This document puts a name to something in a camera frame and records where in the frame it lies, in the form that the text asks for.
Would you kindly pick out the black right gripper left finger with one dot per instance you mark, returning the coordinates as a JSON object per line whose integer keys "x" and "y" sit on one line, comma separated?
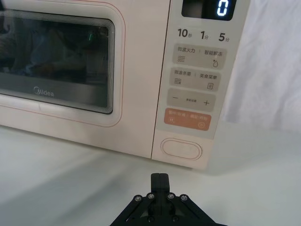
{"x": 155, "y": 183}

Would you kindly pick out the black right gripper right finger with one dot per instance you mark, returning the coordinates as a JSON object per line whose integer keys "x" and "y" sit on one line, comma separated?
{"x": 165, "y": 183}

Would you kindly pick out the cream microwave oven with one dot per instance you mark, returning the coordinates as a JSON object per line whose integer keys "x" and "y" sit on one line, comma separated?
{"x": 138, "y": 70}

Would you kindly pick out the oven control panel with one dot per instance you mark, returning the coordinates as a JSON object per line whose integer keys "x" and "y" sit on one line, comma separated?
{"x": 195, "y": 77}

